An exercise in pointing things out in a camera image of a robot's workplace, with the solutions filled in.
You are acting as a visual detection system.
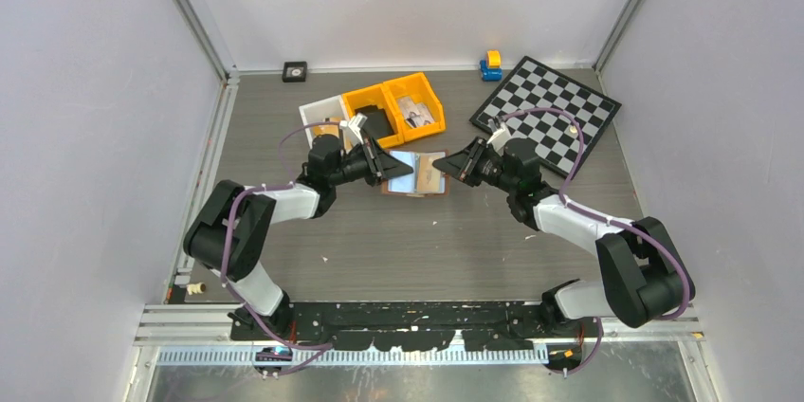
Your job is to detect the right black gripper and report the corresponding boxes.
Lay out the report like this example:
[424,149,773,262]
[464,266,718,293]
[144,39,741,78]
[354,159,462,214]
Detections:
[433,137,518,194]

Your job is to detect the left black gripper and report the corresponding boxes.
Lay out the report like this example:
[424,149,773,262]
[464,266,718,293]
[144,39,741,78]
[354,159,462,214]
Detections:
[329,137,413,188]

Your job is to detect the brown leather card holder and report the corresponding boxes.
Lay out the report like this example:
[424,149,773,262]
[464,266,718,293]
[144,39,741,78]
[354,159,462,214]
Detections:
[381,150,448,197]

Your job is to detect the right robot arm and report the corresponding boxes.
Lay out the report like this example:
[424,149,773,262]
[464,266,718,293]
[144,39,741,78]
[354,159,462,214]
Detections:
[433,137,696,337]

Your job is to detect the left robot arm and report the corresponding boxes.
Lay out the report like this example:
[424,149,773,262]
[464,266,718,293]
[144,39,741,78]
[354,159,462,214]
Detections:
[183,135,413,339]

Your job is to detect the cards in yellow bin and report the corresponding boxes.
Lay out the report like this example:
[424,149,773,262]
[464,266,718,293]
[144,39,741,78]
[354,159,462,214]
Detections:
[396,96,436,129]

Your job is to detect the yellow bin with cards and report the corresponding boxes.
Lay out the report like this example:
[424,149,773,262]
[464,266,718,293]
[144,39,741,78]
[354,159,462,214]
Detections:
[382,72,447,142]

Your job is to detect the black wallet in bin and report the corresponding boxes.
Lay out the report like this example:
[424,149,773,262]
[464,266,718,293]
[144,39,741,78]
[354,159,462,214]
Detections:
[356,105,395,140]

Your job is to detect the brown items in white bin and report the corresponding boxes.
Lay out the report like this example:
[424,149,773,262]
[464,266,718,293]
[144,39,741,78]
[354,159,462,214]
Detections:
[311,118,341,137]

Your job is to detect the yellow bin with black item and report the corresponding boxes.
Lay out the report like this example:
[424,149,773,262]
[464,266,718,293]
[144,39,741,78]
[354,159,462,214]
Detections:
[342,83,404,148]

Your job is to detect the white plastic bin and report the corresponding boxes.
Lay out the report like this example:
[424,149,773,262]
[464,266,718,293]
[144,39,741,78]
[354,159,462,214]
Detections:
[299,95,350,147]

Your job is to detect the blue and yellow toy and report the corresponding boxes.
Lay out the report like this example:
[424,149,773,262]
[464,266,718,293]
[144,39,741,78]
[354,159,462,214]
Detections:
[479,50,503,82]

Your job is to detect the black and white chessboard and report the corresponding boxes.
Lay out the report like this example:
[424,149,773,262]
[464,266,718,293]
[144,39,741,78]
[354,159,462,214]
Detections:
[469,56,621,176]

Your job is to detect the small black square box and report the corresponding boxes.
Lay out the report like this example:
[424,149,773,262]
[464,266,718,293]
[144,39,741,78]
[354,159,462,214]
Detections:
[282,61,308,83]

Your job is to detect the small cream peg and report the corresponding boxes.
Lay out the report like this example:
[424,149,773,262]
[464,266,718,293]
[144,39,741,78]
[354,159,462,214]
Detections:
[185,283,206,296]

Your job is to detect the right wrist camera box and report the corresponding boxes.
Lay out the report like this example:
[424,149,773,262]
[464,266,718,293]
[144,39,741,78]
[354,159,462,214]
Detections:
[487,123,512,155]

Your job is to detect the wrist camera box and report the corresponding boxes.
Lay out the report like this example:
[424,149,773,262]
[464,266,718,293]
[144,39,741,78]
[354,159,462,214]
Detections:
[487,123,512,155]
[338,113,368,145]

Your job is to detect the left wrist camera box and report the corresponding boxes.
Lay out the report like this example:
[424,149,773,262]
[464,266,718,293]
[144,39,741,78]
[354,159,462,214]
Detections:
[338,113,368,145]

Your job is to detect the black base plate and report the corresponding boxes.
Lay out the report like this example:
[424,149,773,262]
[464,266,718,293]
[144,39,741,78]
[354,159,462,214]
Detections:
[228,301,601,352]

